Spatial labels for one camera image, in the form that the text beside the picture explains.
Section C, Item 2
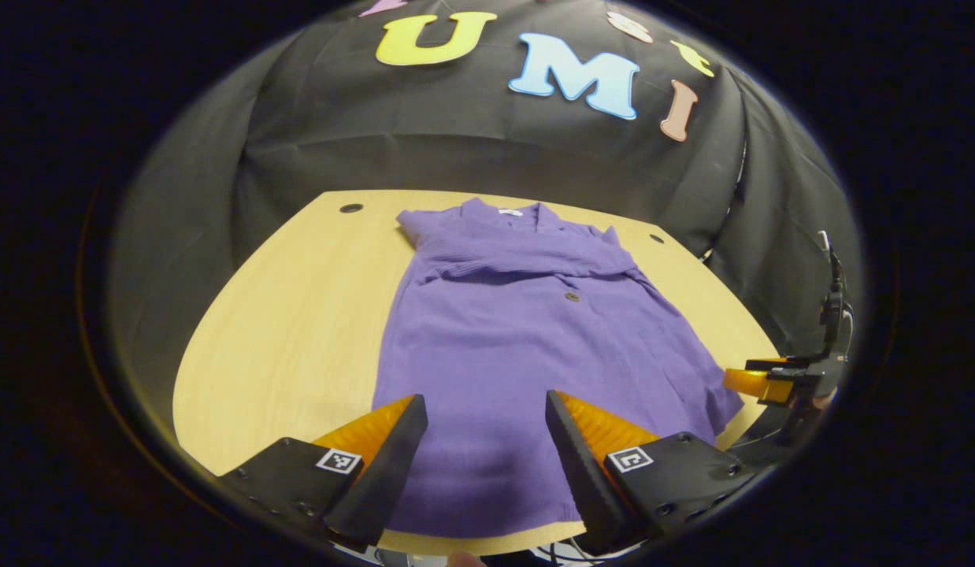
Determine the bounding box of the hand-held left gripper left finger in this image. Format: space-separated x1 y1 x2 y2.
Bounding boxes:
217 394 428 553

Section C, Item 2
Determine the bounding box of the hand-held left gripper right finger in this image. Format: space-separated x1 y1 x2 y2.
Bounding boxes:
544 390 762 557

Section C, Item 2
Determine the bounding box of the purple shirt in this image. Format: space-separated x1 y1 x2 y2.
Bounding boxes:
372 198 745 539

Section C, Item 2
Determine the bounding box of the black backdrop cloth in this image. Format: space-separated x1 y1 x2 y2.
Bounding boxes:
109 0 862 395

